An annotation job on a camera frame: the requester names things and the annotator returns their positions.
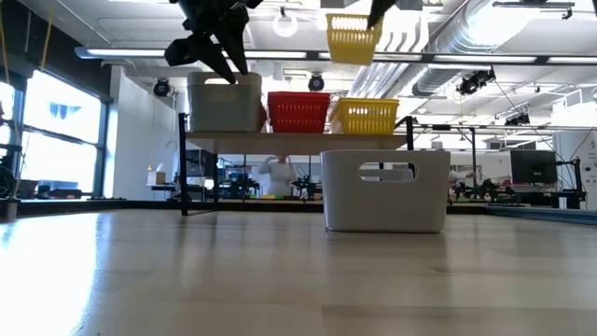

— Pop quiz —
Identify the large window with dark frame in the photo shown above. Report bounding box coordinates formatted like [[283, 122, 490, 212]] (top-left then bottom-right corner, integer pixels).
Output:
[[0, 69, 112, 200]]

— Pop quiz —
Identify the wooden shelf with black legs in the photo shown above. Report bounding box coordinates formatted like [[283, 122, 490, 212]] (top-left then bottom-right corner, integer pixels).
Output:
[[177, 111, 418, 220]]

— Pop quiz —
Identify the black aluminium table frame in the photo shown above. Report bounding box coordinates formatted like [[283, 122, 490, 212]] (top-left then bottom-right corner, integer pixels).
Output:
[[0, 196, 597, 229]]

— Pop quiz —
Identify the black computer monitor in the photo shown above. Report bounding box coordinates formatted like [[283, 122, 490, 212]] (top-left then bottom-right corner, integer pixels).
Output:
[[509, 148, 559, 186]]

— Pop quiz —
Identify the person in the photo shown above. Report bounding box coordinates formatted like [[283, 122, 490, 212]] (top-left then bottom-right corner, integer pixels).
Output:
[[257, 155, 299, 197], [447, 168, 477, 188]]

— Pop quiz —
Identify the yellow hanging cable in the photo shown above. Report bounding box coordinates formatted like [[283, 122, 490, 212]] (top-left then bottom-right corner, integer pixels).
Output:
[[39, 0, 55, 71], [0, 0, 7, 71]]

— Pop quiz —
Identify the yellow slotted plastic basket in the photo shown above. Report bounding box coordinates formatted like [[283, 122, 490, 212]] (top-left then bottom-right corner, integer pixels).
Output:
[[328, 97, 401, 136], [325, 13, 385, 67]]

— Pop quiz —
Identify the long linear ceiling light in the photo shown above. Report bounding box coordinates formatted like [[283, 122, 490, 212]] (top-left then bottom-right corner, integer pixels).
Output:
[[74, 45, 597, 65]]

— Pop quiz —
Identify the silver ventilation duct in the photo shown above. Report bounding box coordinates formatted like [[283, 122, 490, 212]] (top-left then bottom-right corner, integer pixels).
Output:
[[410, 0, 597, 97]]

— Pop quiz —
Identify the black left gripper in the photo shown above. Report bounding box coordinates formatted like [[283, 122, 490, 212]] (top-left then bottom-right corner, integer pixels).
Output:
[[163, 0, 265, 85]]

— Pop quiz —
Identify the white ring lamp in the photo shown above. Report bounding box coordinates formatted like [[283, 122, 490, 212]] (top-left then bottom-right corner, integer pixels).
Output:
[[271, 11, 299, 39]]

